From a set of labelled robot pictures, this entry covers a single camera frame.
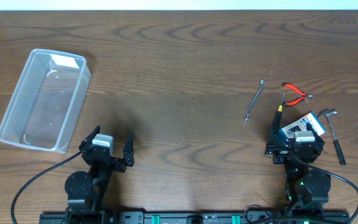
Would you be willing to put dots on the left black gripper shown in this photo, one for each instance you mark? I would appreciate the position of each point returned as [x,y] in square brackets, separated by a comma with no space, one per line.
[127,158]

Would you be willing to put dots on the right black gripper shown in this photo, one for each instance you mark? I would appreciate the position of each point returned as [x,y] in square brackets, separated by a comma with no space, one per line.
[282,153]

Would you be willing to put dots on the blue white cardboard box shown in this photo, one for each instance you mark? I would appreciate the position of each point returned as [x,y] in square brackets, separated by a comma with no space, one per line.
[300,125]

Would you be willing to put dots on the black yellow screwdriver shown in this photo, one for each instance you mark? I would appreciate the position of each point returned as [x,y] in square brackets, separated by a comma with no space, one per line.
[278,116]

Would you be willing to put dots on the red-handled pliers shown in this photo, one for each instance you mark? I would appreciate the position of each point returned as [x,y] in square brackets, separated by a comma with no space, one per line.
[302,95]

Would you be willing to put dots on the silver double-ended wrench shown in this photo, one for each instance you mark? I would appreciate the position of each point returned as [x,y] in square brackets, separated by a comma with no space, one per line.
[261,87]

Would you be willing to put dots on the clear plastic container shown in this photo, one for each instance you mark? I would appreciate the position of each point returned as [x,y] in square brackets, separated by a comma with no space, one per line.
[46,102]

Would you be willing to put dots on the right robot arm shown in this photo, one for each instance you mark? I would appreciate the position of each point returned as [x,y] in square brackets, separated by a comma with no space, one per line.
[306,189]

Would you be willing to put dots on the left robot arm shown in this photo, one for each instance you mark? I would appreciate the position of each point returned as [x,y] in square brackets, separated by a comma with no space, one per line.
[86,190]

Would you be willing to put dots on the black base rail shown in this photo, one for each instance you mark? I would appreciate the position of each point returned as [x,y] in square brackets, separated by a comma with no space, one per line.
[252,216]

